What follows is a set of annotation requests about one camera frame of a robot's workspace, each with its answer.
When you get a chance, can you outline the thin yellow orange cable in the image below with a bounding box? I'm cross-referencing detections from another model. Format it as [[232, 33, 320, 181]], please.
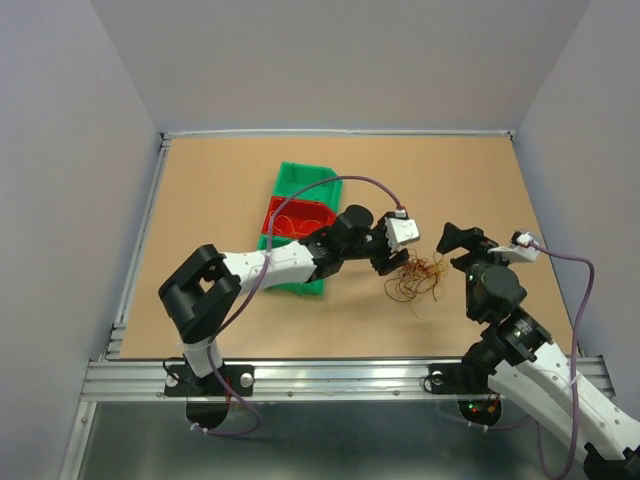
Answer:
[[267, 212, 324, 237]]

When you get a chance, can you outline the green plastic bin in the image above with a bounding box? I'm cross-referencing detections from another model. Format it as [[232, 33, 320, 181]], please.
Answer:
[[261, 236, 325, 297], [272, 162, 343, 213]]

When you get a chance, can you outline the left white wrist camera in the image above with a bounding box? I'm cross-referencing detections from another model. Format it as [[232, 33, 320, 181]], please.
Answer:
[[384, 209, 420, 252]]

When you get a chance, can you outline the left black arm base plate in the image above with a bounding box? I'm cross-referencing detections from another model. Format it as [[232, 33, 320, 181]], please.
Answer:
[[163, 362, 255, 398]]

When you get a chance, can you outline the red plastic bin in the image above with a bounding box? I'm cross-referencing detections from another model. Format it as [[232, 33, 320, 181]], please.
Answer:
[[272, 199, 336, 239]]

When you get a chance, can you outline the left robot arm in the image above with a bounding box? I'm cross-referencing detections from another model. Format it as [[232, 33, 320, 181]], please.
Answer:
[[158, 205, 420, 394]]

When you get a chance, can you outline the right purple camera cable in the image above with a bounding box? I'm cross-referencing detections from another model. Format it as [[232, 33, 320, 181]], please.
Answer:
[[469, 244, 595, 480]]

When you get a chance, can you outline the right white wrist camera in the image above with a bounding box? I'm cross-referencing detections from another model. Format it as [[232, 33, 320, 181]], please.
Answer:
[[488, 230, 542, 263]]

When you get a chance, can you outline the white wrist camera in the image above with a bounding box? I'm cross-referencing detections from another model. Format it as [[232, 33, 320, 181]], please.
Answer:
[[488, 230, 542, 263], [384, 209, 420, 252]]

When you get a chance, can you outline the tangled red yellow cable bundle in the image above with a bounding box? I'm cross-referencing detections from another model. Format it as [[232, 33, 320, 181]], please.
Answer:
[[383, 252, 451, 319]]

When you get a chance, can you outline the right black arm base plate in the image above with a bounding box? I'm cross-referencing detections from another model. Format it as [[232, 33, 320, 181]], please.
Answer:
[[422, 363, 496, 395]]

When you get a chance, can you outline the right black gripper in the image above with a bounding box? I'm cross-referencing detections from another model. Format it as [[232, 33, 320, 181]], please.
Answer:
[[436, 220, 519, 319]]

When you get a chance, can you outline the near green plastic bin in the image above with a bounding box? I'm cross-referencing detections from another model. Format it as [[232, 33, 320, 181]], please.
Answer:
[[261, 236, 325, 297]]

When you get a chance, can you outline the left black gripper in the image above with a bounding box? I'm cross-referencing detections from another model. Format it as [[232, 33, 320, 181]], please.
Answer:
[[340, 211, 408, 275]]

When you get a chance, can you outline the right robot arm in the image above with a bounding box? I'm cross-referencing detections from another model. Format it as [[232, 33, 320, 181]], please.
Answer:
[[436, 222, 639, 479]]

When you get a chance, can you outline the aluminium front mounting rail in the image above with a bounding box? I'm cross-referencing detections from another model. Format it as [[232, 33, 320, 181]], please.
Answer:
[[80, 357, 494, 403]]

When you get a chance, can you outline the far green plastic bin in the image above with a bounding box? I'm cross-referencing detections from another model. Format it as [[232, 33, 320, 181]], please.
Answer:
[[272, 162, 343, 213]]

